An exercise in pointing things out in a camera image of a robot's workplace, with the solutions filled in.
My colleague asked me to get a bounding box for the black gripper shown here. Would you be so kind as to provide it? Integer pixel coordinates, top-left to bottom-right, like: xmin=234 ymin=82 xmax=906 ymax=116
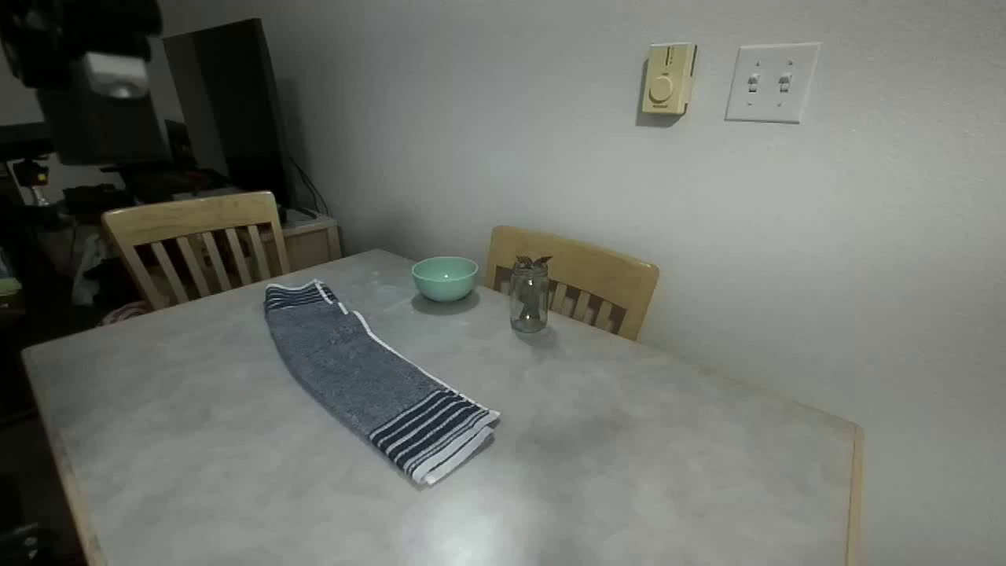
xmin=37 ymin=91 xmax=171 ymax=165

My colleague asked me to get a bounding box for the grey towel with striped ends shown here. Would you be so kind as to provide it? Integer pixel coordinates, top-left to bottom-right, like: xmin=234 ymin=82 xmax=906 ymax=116
xmin=262 ymin=276 xmax=503 ymax=489

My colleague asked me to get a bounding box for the black bench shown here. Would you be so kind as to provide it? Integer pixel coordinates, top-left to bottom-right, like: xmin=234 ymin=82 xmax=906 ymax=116
xmin=0 ymin=120 xmax=49 ymax=164

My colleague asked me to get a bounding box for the wooden chair with tall slats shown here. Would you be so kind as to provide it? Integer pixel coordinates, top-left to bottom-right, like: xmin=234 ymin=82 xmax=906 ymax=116
xmin=100 ymin=189 xmax=291 ymax=314

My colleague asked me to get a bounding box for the small wooden cabinet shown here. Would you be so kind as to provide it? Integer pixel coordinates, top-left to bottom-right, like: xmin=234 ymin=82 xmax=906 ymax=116
xmin=279 ymin=204 xmax=345 ymax=271

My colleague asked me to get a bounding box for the mint green bowl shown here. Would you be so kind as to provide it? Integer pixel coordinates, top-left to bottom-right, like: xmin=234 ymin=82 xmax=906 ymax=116
xmin=409 ymin=251 xmax=483 ymax=309

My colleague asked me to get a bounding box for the clear glass jar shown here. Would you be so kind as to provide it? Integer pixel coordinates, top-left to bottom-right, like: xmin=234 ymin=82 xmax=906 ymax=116
xmin=506 ymin=262 xmax=558 ymax=337

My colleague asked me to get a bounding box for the wooden dish rack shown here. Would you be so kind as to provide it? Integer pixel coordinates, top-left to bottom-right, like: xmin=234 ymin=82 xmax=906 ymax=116
xmin=481 ymin=222 xmax=663 ymax=342

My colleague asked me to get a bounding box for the cream wall thermostat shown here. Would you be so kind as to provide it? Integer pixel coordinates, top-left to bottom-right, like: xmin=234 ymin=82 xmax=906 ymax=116
xmin=639 ymin=37 xmax=700 ymax=120

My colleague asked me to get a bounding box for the white double switch plate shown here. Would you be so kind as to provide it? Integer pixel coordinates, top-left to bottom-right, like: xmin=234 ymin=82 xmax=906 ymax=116
xmin=723 ymin=39 xmax=825 ymax=126

